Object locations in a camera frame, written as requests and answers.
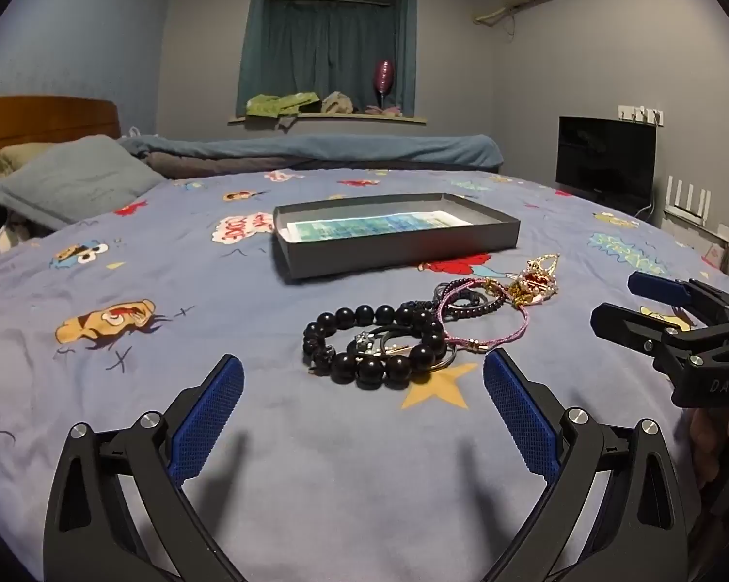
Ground air conditioner pipe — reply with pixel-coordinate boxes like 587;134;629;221
474;0;523;28

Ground thin silver bangle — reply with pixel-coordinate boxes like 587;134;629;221
370;323;463;377

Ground striped cushion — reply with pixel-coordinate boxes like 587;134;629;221
0;221;38;268

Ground grey-blue pillow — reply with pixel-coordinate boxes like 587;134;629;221
0;134;167;231

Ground pink balloon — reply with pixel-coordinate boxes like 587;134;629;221
372;59;396;107

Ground blue duvet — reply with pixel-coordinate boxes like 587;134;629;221
119;132;502;172

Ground person's right hand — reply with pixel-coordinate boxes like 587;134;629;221
688;406;729;492

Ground blue cartoon printed bed sheet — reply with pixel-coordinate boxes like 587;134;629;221
0;166;729;582

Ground green cloth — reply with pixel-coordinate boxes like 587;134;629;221
245;92;321;117

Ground grey shallow cardboard box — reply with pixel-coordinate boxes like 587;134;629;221
271;192;521;283

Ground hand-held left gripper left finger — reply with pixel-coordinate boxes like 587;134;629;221
42;353;247;582

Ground wooden headboard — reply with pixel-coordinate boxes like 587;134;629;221
0;96;122;179

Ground yellowish pillow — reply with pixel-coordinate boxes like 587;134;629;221
0;142;56;179

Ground grey blanket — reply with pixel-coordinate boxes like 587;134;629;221
143;151;317;180

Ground black monitor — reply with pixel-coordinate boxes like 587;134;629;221
555;115;657;202

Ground large black bead bracelet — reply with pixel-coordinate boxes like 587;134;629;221
302;305;449;390

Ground dark purple bead bracelet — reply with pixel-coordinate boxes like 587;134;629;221
434;279;512;319

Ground pink cord bracelet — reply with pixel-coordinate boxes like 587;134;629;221
438;279;532;356

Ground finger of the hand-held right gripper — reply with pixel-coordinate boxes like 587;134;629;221
590;302;703;370
628;272;729;331

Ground white router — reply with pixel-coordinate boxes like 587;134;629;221
663;175;729;240

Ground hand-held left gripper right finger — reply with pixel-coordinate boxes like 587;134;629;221
482;348;705;582

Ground white wall sockets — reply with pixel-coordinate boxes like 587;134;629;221
618;105;665;127

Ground blue-green paper liner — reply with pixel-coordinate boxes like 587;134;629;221
287;209;471;243

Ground window sill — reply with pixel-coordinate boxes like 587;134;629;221
228;110;429;128

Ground gold and red jewelry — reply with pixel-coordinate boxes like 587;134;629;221
503;253;562;310

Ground teal curtain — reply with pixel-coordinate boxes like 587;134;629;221
237;0;417;119

